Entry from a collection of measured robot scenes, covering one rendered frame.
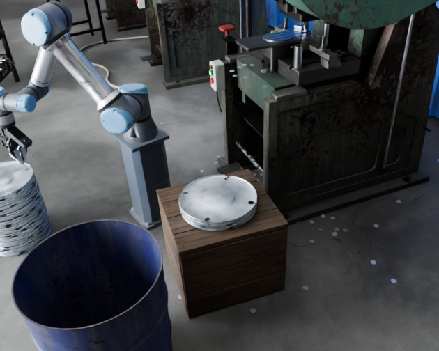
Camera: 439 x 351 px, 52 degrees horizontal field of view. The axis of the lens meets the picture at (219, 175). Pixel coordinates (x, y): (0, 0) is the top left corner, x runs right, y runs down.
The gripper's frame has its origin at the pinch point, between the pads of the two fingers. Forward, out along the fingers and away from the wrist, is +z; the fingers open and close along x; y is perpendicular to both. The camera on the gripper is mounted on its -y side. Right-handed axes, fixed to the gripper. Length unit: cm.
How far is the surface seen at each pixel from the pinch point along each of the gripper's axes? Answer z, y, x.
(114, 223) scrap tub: -13, -78, 26
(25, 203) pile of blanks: 8.8, -13.9, 14.4
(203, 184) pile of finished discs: -5, -87, -14
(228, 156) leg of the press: 24, -65, -76
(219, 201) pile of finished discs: -6, -99, -6
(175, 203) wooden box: -1, -82, -3
